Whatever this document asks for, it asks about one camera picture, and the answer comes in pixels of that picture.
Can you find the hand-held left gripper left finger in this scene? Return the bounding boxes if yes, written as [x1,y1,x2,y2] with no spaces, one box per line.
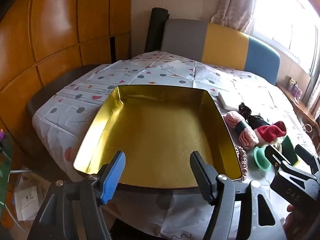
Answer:
[27,151,126,240]

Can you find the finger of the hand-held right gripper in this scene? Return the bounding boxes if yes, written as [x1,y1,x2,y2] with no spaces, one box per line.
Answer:
[295,144,320,177]
[264,145,294,174]

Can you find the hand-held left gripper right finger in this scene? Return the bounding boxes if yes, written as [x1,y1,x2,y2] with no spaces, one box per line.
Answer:
[189,151,288,240]

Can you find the green scouring sponge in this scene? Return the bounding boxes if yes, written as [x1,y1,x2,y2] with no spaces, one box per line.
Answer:
[281,135,300,167]

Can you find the red fluffy sock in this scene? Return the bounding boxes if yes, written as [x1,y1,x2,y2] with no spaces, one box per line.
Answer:
[255,121,287,152]

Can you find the pink fluffy sock roll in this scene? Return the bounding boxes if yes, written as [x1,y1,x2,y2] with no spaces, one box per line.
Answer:
[223,110,259,150]

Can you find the black braided hairpiece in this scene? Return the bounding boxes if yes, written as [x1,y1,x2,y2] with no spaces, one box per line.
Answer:
[237,102,270,130]

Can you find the gold and red tin box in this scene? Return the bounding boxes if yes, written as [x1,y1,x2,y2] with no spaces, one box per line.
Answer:
[72,85,243,189]

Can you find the white foam block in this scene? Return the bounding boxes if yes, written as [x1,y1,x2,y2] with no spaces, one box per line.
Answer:
[217,92,242,110]

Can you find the person's right hand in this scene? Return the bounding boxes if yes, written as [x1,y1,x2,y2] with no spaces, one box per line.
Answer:
[284,204,304,234]

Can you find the green silicone cup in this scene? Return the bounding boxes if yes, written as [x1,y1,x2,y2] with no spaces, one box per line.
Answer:
[253,146,272,172]

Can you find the beige knitted item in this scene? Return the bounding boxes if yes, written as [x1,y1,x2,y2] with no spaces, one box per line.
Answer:
[235,145,248,180]

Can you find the wooden side shelf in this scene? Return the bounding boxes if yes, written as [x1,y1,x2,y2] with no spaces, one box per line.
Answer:
[276,82,318,130]

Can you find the grey curtain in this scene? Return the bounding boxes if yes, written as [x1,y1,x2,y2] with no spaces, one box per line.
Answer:
[301,62,320,120]

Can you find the white paper sheets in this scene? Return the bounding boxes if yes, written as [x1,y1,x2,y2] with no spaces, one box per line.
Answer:
[12,172,50,220]

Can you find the green glass side table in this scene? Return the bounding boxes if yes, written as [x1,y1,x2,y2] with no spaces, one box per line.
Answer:
[0,130,33,230]

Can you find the patterned grey tablecloth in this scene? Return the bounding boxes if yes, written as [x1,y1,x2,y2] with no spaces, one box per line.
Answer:
[32,51,319,240]

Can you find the window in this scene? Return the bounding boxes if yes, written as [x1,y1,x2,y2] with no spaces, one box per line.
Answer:
[252,0,320,73]

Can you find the black rolled mat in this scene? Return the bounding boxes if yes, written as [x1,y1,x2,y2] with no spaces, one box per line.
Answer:
[144,7,170,53]

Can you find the beige patterned curtain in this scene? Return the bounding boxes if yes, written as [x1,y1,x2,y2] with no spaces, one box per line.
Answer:
[210,0,259,33]

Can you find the wooden wardrobe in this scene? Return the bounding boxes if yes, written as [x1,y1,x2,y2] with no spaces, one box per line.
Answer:
[0,0,133,140]

